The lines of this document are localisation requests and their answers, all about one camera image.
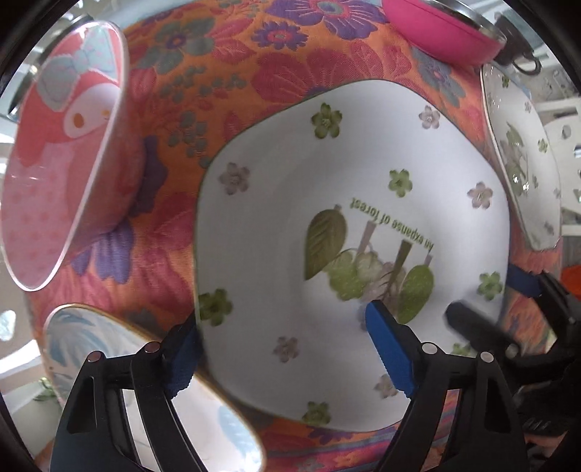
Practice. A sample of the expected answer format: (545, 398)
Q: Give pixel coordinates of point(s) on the pink cartoon bowl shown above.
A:
(59, 181)

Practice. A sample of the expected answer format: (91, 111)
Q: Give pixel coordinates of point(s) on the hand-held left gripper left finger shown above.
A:
(181, 358)

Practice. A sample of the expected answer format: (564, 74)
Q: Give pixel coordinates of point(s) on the orange floral tablecloth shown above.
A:
(254, 68)

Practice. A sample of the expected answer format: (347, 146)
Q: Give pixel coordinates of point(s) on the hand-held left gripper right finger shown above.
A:
(390, 345)

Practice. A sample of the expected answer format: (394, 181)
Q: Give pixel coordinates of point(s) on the small white floral plate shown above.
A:
(522, 136)

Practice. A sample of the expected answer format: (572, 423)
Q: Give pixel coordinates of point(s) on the blue feather print plate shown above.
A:
(72, 331)

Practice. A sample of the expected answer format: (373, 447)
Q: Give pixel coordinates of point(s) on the white floral square plate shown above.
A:
(281, 227)

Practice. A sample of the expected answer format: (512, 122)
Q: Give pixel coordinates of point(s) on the pink steel bowl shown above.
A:
(435, 31)

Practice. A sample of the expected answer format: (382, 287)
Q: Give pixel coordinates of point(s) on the brown metal mug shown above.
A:
(508, 51)

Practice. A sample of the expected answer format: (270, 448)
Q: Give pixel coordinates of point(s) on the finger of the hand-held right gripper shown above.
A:
(481, 326)
(522, 279)

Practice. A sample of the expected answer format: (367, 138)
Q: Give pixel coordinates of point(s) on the white chair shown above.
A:
(567, 131)

